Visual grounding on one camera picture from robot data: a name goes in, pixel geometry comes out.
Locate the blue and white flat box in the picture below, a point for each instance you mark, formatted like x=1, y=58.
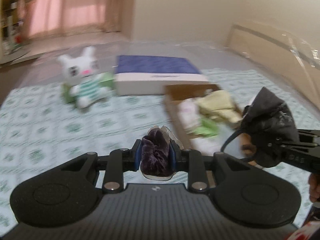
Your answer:
x=148, y=75

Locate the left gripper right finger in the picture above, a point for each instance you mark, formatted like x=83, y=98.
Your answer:
x=191, y=162

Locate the purple velvet scrunchie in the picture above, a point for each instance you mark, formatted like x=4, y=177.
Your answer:
x=155, y=156

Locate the floral green tablecloth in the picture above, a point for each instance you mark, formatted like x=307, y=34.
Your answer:
x=39, y=131

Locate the white tissue pack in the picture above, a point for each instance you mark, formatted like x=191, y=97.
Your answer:
x=188, y=113

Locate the small green carton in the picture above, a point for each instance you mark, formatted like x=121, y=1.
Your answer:
x=87, y=92

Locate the wooden bookshelf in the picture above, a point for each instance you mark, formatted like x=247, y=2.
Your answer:
x=11, y=39

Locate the wooden headboard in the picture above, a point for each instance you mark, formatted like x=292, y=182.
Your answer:
x=281, y=52

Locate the pink curtain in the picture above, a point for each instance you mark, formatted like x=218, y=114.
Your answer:
x=52, y=18

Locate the light green microfiber cloth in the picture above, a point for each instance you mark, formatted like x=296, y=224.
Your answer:
x=206, y=128

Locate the brown cardboard box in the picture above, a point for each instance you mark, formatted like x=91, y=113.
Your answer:
x=203, y=115

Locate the white plush bunny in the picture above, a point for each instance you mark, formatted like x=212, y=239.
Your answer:
x=80, y=68

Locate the right hand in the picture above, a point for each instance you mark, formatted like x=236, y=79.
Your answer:
x=314, y=187

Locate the cream fluffy towel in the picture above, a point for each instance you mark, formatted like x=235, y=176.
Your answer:
x=219, y=106

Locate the dark grey knit hat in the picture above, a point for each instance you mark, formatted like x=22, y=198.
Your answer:
x=269, y=122

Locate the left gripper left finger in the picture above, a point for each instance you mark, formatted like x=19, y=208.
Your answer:
x=117, y=163

